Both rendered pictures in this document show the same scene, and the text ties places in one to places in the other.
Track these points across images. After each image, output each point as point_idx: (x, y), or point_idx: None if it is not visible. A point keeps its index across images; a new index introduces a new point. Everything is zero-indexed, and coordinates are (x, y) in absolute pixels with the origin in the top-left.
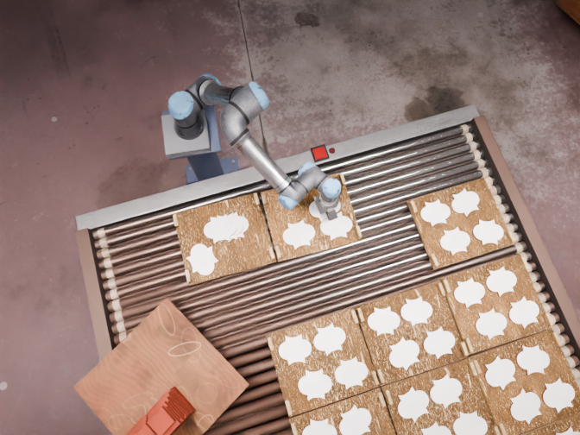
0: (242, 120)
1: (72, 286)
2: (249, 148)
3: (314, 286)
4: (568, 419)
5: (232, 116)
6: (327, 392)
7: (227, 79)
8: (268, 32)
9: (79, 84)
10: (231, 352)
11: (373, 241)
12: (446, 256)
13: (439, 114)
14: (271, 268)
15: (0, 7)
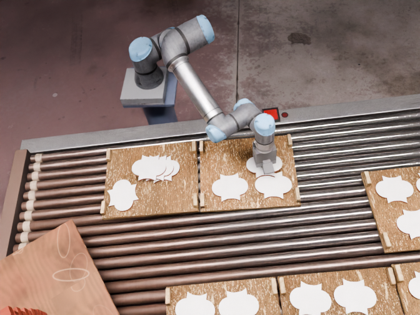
0: (181, 43)
1: None
2: (184, 71)
3: (235, 245)
4: None
5: (172, 37)
6: None
7: (213, 79)
8: (260, 45)
9: (85, 70)
10: (124, 299)
11: (314, 209)
12: (403, 240)
13: (412, 94)
14: (192, 218)
15: (45, 12)
